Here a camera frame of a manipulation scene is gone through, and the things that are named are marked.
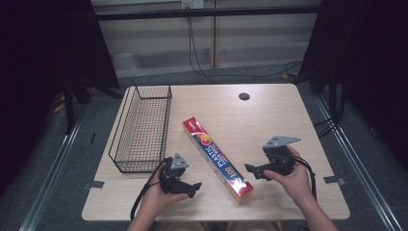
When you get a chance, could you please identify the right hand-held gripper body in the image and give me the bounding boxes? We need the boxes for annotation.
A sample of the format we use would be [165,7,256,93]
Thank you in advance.
[255,136,302,177]

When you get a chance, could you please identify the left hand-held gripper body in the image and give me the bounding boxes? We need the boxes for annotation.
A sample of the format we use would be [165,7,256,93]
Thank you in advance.
[159,152,194,195]

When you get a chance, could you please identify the long red plastic wrap box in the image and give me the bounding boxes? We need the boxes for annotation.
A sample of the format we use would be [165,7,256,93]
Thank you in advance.
[182,115,255,205]

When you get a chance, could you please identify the black wire basket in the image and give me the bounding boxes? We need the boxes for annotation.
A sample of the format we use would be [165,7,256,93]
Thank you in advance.
[108,80,173,174]

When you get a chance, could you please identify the person's left hand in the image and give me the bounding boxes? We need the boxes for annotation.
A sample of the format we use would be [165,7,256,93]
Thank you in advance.
[140,162,191,222]

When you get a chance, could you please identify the person's right hand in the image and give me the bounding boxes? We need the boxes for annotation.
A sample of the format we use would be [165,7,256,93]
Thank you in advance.
[263,145,318,210]

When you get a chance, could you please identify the person's legs in beige pants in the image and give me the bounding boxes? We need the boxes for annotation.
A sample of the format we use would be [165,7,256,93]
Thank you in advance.
[155,220,284,231]

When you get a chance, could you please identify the grey tape strip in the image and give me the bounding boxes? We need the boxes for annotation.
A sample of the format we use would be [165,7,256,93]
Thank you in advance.
[322,175,347,187]
[82,180,106,191]

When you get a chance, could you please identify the black metal stand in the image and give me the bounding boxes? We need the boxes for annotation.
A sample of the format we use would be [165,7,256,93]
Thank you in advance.
[62,76,123,136]

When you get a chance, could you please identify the dark curtain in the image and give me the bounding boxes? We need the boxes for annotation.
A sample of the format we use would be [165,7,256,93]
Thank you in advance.
[297,0,408,168]
[0,0,121,197]

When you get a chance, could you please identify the black horizontal bar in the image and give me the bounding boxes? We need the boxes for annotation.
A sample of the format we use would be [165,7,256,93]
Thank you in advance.
[95,4,322,22]

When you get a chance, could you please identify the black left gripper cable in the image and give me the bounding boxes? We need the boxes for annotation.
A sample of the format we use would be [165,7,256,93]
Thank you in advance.
[129,156,174,221]

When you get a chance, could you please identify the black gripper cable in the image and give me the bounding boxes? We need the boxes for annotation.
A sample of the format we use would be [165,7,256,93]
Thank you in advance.
[288,155,319,202]
[129,156,174,221]

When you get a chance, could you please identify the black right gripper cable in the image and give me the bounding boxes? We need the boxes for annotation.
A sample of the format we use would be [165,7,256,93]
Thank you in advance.
[288,155,319,202]

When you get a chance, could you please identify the black floor cables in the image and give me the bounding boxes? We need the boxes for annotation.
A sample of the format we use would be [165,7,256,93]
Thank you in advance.
[313,73,347,140]

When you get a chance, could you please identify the metal floor rail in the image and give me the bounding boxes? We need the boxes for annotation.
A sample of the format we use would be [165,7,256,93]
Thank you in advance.
[18,117,82,231]
[313,93,406,231]

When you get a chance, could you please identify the black wall cable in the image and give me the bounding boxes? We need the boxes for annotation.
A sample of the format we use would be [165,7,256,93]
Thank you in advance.
[186,8,304,86]

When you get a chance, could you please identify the white wall outlet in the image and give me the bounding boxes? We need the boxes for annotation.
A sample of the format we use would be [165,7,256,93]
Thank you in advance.
[181,0,205,10]

